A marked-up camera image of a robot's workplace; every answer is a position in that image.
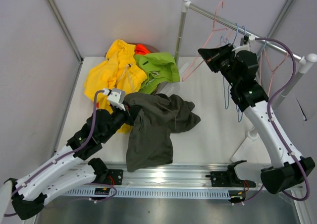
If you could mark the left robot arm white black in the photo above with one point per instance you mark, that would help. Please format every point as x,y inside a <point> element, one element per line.
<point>73,165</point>

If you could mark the lime green shorts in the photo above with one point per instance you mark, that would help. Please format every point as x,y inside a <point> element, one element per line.
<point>159,68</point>

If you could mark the pink translucent plastic basin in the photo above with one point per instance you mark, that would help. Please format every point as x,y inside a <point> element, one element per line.
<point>152,49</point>

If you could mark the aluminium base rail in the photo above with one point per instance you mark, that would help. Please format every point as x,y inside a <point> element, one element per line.
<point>169,181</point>

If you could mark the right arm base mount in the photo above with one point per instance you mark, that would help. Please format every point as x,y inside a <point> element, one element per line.
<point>222,179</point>

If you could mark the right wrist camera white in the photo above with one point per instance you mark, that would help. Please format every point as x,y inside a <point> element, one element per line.
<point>247,44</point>

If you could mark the blue hanger yellow shorts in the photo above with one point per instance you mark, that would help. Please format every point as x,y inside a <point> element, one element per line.
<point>226,87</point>

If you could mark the white metal clothes rack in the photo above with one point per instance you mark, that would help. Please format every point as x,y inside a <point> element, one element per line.
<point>252,139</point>

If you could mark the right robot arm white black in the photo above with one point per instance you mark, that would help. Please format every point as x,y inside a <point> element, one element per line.
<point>288,167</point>

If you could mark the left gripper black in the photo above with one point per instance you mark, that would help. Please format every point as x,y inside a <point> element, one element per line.
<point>131,113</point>

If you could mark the pink hanger olive shorts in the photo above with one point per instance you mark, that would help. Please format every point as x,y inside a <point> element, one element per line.
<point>191,69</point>

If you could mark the olive grey shorts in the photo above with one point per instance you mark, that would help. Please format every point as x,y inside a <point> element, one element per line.
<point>149,143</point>

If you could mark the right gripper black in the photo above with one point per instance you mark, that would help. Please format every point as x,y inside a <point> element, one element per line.
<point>212,56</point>

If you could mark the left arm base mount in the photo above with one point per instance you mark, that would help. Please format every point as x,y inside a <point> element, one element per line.
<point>114,177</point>

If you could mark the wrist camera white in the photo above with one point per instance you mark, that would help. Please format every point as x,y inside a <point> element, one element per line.
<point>115,97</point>
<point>247,44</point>

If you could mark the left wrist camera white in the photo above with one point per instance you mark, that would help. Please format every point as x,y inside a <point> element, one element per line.
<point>115,97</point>

